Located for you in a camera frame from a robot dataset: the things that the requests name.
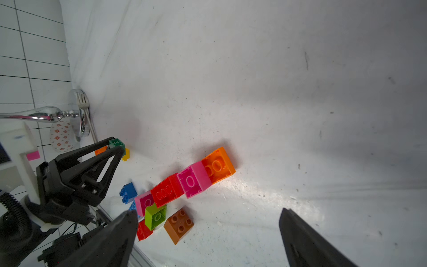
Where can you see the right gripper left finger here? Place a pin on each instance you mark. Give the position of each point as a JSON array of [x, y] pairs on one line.
[[110, 247]]

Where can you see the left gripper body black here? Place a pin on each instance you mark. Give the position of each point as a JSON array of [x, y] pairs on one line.
[[59, 200]]

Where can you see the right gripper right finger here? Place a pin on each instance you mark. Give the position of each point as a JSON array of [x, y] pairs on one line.
[[305, 247]]

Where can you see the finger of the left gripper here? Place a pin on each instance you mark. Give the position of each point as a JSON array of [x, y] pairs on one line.
[[90, 179], [69, 165]]

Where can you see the long red lego brick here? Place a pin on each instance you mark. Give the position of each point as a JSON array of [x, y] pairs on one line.
[[167, 191]]

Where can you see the magenta lego brick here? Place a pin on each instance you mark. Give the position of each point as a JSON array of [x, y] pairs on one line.
[[194, 179]]

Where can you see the orange lego brick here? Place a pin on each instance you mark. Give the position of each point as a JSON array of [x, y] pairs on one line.
[[218, 165], [101, 150]]

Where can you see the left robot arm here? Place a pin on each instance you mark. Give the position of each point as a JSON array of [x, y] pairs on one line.
[[22, 231]]

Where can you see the small red lego brick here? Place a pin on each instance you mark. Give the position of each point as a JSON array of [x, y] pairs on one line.
[[143, 232]]

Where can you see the light blue lego brick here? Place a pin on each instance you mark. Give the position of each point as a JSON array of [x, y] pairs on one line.
[[132, 206]]

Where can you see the yellow lego brick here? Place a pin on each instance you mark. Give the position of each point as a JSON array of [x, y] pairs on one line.
[[126, 156]]

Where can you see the dark blue lego brick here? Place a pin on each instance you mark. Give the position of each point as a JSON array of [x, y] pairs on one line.
[[128, 193]]

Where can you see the lime green lego brick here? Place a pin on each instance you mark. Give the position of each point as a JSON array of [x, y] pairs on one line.
[[155, 216]]

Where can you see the small pink lego brick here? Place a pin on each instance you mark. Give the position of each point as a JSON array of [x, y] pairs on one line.
[[142, 202]]

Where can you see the brown lego brick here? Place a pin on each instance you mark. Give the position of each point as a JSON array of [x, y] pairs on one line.
[[178, 225]]

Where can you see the patterned white mug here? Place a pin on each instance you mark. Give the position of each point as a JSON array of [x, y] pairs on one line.
[[62, 137]]

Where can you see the silver fork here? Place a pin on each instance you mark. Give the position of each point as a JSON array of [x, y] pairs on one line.
[[84, 104]]

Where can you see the silver wire cup rack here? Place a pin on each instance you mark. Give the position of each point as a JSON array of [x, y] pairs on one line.
[[52, 114]]

